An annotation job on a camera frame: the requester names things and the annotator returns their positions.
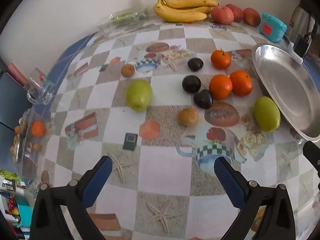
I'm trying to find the steel thermos kettle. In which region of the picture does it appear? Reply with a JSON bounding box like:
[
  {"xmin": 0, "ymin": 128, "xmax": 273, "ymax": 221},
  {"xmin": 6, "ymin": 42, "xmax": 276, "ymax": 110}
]
[{"xmin": 285, "ymin": 2, "xmax": 319, "ymax": 45}]

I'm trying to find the front pink apple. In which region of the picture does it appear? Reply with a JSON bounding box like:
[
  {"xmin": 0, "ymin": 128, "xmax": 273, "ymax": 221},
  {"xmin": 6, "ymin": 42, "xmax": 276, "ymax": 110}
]
[{"xmin": 211, "ymin": 6, "xmax": 234, "ymax": 25}]

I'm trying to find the teal toy box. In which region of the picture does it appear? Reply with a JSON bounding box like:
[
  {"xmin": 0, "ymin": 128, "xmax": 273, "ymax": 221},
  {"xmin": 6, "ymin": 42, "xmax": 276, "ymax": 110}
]
[{"xmin": 259, "ymin": 12, "xmax": 287, "ymax": 43}]

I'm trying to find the orange tangerine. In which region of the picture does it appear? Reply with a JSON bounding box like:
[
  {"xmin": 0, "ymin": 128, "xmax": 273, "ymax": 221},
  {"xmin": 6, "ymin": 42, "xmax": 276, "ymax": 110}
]
[
  {"xmin": 210, "ymin": 49, "xmax": 231, "ymax": 70},
  {"xmin": 209, "ymin": 74, "xmax": 233, "ymax": 100},
  {"xmin": 229, "ymin": 70, "xmax": 253, "ymax": 96}
]

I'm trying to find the large steel plate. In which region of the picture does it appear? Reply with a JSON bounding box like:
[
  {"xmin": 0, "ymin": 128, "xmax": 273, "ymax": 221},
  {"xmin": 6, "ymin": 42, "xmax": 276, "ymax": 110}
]
[{"xmin": 252, "ymin": 43, "xmax": 319, "ymax": 142}]

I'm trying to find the black power adapter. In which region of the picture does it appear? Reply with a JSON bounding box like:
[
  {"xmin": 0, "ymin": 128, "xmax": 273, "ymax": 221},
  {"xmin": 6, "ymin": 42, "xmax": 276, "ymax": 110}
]
[{"xmin": 293, "ymin": 34, "xmax": 310, "ymax": 58}]

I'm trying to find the yellow banana bunch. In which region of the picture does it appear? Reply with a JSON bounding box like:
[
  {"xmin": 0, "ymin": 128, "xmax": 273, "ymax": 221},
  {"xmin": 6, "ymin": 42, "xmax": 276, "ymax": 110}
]
[{"xmin": 153, "ymin": 0, "xmax": 219, "ymax": 23}]

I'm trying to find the green guava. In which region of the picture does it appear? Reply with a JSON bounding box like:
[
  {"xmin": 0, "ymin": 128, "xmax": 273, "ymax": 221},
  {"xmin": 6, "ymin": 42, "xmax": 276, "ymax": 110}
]
[
  {"xmin": 253, "ymin": 96, "xmax": 280, "ymax": 132},
  {"xmin": 126, "ymin": 80, "xmax": 153, "ymax": 111}
]

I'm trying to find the red apple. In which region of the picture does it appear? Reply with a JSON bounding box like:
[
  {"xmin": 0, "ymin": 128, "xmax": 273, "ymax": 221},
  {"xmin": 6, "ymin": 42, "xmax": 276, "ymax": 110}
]
[
  {"xmin": 226, "ymin": 4, "xmax": 244, "ymax": 22},
  {"xmin": 243, "ymin": 8, "xmax": 261, "ymax": 27}
]

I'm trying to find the dark plum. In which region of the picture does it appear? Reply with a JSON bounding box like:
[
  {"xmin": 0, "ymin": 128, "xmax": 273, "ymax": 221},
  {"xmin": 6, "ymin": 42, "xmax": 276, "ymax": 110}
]
[
  {"xmin": 182, "ymin": 75, "xmax": 202, "ymax": 94},
  {"xmin": 193, "ymin": 89, "xmax": 213, "ymax": 109},
  {"xmin": 187, "ymin": 57, "xmax": 203, "ymax": 72}
]

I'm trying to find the clear bag green fruit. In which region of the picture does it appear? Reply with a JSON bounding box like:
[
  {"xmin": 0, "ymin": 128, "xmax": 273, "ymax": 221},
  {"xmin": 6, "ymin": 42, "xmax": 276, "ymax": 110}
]
[{"xmin": 108, "ymin": 10, "xmax": 148, "ymax": 27}]

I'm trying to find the clear fruit container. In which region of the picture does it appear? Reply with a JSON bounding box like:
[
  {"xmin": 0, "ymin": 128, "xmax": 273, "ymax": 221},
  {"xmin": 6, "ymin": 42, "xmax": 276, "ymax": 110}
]
[{"xmin": 10, "ymin": 108, "xmax": 53, "ymax": 180}]

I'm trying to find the clear glass mug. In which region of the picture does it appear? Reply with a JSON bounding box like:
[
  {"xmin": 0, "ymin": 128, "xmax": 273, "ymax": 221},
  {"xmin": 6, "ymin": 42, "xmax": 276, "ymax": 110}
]
[{"xmin": 27, "ymin": 68, "xmax": 56, "ymax": 105}]

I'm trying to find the brown longan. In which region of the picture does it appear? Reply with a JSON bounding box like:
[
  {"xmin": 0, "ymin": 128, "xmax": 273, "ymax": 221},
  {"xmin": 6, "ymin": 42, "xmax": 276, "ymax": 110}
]
[
  {"xmin": 177, "ymin": 107, "xmax": 199, "ymax": 126},
  {"xmin": 121, "ymin": 64, "xmax": 135, "ymax": 77}
]

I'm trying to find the right red apple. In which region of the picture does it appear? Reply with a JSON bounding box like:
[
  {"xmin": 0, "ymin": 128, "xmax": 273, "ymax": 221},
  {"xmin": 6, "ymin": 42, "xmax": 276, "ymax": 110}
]
[{"xmin": 243, "ymin": 8, "xmax": 261, "ymax": 27}]

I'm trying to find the middle red apple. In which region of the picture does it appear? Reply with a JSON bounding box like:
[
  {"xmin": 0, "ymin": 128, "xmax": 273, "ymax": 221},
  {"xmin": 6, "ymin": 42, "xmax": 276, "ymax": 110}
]
[{"xmin": 226, "ymin": 4, "xmax": 244, "ymax": 22}]

